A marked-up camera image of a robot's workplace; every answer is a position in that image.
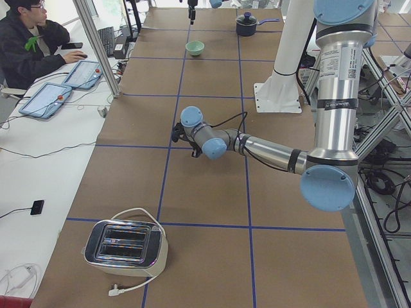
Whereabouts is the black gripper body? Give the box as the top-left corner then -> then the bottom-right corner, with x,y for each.
188,0 -> 197,12
189,141 -> 202,158

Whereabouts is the lower teach pendant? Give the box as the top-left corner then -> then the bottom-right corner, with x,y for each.
19,82 -> 73,119

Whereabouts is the white cable bundle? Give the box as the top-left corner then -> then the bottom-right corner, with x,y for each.
0,262 -> 39,298

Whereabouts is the black keyboard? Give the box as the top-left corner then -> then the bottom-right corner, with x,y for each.
98,26 -> 114,57

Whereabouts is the dark blue pot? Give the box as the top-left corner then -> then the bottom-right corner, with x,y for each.
236,18 -> 280,37

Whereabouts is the white toaster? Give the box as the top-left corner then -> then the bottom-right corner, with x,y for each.
83,219 -> 168,277

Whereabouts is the aluminium frame post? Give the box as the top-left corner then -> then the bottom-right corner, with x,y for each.
73,0 -> 120,98

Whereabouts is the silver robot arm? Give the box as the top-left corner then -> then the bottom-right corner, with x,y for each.
171,1 -> 379,212
188,0 -> 226,25

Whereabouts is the black smartphone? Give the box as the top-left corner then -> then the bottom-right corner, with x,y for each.
61,42 -> 83,50

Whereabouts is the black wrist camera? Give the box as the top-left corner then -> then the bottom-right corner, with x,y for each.
171,123 -> 188,142

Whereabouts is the teach pendant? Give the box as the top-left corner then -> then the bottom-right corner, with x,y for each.
19,82 -> 73,119
62,60 -> 102,90

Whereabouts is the white toaster power cord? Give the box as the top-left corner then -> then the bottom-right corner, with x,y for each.
108,207 -> 160,296

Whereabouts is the seated person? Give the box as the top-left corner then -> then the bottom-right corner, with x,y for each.
1,0 -> 85,90

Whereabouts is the upper teach pendant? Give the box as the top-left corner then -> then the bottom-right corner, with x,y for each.
62,60 -> 102,90

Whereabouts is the black camera cable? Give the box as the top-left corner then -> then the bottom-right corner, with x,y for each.
205,111 -> 274,161

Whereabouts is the glass pot lid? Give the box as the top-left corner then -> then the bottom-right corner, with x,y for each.
236,12 -> 258,26

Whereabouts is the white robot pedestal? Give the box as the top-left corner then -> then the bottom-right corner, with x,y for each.
254,0 -> 314,114

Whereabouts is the green bowl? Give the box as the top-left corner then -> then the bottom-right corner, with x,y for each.
185,40 -> 205,56

